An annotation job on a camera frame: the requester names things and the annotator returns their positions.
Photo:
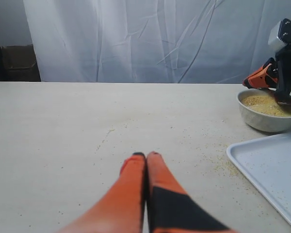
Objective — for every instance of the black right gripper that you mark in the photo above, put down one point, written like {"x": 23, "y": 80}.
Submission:
{"x": 275, "y": 73}

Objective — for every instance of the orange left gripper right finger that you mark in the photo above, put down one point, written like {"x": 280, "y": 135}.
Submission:
{"x": 170, "y": 208}

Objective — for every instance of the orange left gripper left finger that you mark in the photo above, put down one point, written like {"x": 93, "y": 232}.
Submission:
{"x": 121, "y": 209}

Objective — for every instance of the brown wooden spoon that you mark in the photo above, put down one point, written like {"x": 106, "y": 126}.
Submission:
{"x": 280, "y": 99}

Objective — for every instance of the white rectangular tray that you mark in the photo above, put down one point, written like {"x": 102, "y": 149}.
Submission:
{"x": 266, "y": 163}

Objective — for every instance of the white bowl of yellow grain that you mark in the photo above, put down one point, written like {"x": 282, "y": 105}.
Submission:
{"x": 259, "y": 110}

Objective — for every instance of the white backdrop curtain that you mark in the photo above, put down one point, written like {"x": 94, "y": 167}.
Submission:
{"x": 152, "y": 41}

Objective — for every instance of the brown cardboard box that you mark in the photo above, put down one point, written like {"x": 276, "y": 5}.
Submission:
{"x": 20, "y": 64}

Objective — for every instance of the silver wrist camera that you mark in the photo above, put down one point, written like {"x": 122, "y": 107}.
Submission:
{"x": 280, "y": 35}

